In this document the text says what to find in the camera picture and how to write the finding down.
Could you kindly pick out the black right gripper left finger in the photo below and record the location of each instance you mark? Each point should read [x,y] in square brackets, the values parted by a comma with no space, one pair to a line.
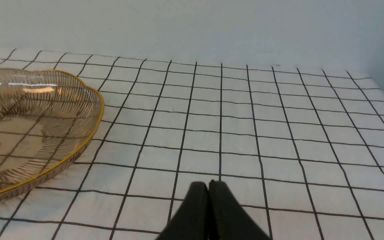
[189,222]

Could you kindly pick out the white black-grid tablecloth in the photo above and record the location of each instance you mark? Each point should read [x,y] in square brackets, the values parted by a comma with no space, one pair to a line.
[301,150]

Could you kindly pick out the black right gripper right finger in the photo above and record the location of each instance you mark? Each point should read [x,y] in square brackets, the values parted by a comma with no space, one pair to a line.
[227,219]

